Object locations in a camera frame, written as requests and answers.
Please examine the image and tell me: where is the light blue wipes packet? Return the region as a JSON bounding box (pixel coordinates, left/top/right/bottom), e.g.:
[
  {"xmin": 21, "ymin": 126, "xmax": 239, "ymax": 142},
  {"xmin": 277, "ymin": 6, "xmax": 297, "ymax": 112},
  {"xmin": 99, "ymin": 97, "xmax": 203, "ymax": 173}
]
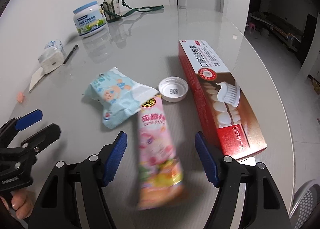
[{"xmin": 84, "ymin": 67, "xmax": 158, "ymax": 129}]

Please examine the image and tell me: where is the red toothpaste box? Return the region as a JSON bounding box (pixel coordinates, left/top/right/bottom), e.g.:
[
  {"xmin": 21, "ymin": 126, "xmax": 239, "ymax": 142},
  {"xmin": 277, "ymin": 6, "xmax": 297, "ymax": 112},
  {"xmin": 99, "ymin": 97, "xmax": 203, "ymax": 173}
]
[{"xmin": 178, "ymin": 40, "xmax": 267, "ymax": 160}]

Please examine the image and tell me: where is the pink snack packet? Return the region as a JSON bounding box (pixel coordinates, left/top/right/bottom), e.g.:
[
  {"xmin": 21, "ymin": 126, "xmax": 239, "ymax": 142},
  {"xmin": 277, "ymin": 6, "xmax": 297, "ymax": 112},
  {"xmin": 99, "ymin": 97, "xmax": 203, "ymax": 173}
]
[{"xmin": 138, "ymin": 95, "xmax": 184, "ymax": 209}]

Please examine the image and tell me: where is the white bottle cap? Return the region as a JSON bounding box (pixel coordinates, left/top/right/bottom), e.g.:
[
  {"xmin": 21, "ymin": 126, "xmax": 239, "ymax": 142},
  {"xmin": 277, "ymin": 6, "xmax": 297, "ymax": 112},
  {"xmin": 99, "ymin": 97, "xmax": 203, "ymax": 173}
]
[{"xmin": 158, "ymin": 76, "xmax": 189, "ymax": 103}]

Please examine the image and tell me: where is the person's left hand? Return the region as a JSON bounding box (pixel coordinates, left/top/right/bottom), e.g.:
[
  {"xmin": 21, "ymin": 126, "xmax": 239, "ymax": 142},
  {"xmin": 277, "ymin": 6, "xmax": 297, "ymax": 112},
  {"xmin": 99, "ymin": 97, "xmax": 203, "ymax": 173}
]
[{"xmin": 11, "ymin": 188, "xmax": 34, "ymax": 220}]

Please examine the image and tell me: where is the pink eraser piece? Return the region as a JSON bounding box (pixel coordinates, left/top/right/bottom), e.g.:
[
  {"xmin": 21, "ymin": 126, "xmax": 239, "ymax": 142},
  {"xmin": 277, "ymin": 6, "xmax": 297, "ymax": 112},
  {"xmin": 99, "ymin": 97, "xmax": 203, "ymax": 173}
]
[{"xmin": 16, "ymin": 92, "xmax": 25, "ymax": 104}]

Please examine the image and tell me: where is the grey perforated laundry basket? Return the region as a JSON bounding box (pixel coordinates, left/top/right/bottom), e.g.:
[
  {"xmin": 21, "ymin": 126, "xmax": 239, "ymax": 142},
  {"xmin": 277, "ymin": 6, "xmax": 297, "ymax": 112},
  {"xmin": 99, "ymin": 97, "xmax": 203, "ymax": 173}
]
[{"xmin": 289, "ymin": 178, "xmax": 320, "ymax": 229}]

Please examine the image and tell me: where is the white paper card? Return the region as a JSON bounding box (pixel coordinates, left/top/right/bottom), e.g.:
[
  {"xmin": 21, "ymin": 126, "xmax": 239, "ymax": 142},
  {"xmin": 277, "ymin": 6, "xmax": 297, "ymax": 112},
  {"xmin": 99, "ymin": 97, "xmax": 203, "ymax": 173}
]
[{"xmin": 28, "ymin": 67, "xmax": 46, "ymax": 93}]

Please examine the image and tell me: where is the white tissue pack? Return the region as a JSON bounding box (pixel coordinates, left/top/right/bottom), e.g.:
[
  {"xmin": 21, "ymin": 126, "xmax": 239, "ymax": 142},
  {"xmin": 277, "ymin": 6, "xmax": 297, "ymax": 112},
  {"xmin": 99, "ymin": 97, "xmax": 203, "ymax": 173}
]
[{"xmin": 38, "ymin": 39, "xmax": 66, "ymax": 74}]

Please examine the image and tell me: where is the black pen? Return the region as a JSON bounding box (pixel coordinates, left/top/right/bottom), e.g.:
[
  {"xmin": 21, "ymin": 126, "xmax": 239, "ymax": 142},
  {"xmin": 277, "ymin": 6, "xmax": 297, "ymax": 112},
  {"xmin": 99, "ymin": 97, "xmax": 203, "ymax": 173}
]
[{"xmin": 63, "ymin": 44, "xmax": 79, "ymax": 65}]

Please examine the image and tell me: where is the milk powder can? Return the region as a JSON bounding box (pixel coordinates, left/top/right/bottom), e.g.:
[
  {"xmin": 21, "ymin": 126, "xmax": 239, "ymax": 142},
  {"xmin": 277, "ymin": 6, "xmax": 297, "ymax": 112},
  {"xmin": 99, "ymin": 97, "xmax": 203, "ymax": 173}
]
[{"xmin": 73, "ymin": 1, "xmax": 106, "ymax": 38}]

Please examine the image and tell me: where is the cardboard box on floor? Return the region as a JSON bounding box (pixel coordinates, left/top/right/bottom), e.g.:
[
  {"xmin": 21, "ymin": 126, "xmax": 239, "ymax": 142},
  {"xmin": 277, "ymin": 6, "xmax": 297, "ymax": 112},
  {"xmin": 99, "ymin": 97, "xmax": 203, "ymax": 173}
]
[{"xmin": 309, "ymin": 76, "xmax": 320, "ymax": 95}]

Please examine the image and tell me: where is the far pink stool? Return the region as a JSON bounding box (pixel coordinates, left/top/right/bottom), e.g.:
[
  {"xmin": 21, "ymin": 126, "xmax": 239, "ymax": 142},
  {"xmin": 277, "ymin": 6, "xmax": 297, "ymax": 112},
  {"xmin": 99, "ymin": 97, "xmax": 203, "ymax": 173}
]
[{"xmin": 248, "ymin": 22, "xmax": 255, "ymax": 33}]

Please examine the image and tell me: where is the green strapped water bottle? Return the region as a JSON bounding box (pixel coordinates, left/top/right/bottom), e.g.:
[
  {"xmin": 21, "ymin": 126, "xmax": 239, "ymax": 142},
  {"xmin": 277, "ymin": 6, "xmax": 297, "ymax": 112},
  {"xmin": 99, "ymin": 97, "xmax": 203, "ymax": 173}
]
[{"xmin": 100, "ymin": 0, "xmax": 164, "ymax": 23}]

